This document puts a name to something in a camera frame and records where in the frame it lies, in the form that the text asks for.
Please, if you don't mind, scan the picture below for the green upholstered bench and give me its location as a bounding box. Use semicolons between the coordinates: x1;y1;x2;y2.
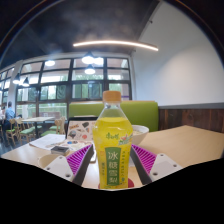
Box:
68;100;159;133

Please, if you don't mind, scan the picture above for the white bowl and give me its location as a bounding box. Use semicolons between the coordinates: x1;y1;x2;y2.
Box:
130;124;150;147

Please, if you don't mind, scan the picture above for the group of pendant ceiling lights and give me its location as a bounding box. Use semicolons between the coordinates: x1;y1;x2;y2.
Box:
12;51;105;88

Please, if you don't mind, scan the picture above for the large dark-framed window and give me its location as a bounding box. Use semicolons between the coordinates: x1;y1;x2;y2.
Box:
0;57;133;119

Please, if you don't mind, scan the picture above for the colourful sticker sheet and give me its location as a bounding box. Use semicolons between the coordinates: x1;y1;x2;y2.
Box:
58;139;94;153

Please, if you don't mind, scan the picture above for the small dark box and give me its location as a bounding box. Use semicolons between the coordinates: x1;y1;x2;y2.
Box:
50;145;71;156

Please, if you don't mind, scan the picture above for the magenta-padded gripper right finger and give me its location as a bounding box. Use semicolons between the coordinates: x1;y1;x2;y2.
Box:
129;143;185;186

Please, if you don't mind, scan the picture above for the person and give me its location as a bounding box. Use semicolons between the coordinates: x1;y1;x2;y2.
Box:
2;100;16;133

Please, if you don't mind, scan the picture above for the yellow drink bottle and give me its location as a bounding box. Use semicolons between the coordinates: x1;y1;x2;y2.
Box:
92;90;134;190

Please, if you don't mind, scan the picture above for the group of green-seated wooden chairs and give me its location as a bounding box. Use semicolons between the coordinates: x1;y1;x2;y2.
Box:
3;115;67;146

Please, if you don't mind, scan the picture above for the long curved strip light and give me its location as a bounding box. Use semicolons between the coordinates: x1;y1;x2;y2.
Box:
72;39;160;52

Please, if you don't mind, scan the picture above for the white paper sheet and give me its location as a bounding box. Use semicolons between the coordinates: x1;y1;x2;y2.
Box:
29;133;67;151

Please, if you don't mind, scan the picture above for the black-framed tablet with pictures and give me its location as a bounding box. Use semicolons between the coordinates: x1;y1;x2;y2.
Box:
65;116;98;143

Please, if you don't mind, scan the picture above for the wooden dining table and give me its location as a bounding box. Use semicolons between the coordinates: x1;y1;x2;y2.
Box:
21;116;56;138

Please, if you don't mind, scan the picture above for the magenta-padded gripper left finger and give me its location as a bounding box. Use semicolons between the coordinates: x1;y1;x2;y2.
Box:
43;143;95;187

